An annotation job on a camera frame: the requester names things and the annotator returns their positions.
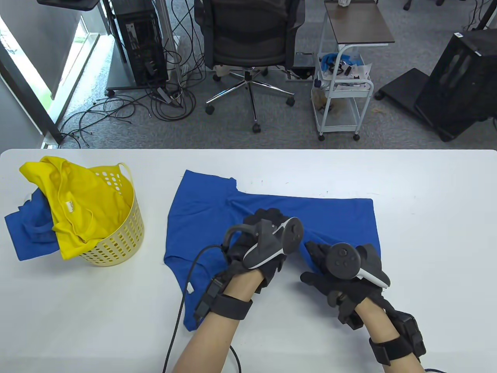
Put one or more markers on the person's left hand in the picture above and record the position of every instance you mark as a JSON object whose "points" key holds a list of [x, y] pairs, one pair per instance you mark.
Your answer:
{"points": [[268, 214]]}

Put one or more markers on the person's right hand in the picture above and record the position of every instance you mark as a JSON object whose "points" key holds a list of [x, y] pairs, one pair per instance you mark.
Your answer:
{"points": [[316, 280]]}

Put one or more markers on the grey handheld controller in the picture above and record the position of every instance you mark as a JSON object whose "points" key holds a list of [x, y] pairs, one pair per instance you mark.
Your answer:
{"points": [[341, 260], [293, 235]]}

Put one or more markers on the blue t-shirt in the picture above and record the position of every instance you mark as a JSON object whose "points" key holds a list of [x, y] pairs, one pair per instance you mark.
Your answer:
{"points": [[31, 237], [202, 217]]}

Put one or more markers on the yellow t-shirt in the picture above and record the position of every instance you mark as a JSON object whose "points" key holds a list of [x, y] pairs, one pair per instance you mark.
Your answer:
{"points": [[81, 202]]}

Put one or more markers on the person's left forearm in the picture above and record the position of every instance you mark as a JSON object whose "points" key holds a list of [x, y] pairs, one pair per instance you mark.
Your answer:
{"points": [[209, 342]]}

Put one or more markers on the person's right forearm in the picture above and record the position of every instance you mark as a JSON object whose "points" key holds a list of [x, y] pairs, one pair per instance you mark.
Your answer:
{"points": [[374, 322]]}

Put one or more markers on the white rolling utility cart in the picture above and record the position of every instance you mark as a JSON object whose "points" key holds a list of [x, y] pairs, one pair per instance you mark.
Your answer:
{"points": [[337, 129]]}

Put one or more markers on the brown bag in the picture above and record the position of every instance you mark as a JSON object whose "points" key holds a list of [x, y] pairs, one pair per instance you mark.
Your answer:
{"points": [[320, 99]]}

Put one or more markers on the yellow perforated laundry basket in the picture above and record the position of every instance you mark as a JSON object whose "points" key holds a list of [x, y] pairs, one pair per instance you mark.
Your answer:
{"points": [[124, 241]]}

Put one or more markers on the black floor box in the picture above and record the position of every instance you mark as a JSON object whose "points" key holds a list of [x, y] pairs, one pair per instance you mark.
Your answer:
{"points": [[303, 62]]}

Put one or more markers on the grey power strip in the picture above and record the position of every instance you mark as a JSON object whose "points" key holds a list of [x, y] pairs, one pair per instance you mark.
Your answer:
{"points": [[164, 95]]}

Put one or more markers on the blue cloth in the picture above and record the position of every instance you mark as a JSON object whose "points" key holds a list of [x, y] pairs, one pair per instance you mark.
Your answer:
{"points": [[330, 60]]}

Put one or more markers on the black mesh office chair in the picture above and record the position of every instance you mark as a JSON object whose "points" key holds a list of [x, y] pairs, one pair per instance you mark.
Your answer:
{"points": [[248, 46]]}

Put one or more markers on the clear bag of papers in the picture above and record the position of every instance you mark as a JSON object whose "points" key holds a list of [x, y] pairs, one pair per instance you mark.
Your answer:
{"points": [[359, 72]]}

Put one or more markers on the black wheeled platform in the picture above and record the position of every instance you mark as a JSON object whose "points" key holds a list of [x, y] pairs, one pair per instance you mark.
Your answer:
{"points": [[404, 85]]}

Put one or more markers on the grey rolling desk base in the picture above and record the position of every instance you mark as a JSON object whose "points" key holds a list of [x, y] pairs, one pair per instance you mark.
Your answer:
{"points": [[120, 74]]}

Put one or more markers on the black computer tower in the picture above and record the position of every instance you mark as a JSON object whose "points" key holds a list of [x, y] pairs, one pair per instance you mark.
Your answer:
{"points": [[141, 46]]}

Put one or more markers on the brown top side table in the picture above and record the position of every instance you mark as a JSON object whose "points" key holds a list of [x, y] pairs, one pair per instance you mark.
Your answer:
{"points": [[357, 23]]}

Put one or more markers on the white crumpled object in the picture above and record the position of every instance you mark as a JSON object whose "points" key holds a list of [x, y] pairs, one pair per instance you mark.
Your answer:
{"points": [[343, 2]]}

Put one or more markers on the black computer case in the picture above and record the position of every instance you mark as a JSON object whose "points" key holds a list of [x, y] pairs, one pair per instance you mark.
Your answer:
{"points": [[458, 89]]}

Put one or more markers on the black chair base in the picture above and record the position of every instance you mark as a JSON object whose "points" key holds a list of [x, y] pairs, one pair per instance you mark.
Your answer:
{"points": [[407, 5]]}

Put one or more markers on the black desk top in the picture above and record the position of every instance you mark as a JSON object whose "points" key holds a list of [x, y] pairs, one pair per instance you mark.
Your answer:
{"points": [[66, 3]]}

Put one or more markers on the black stand pole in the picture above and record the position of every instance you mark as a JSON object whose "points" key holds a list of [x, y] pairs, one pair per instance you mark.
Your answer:
{"points": [[487, 15]]}

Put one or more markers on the black window frame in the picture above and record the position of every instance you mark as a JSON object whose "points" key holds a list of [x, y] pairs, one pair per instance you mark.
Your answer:
{"points": [[27, 98]]}

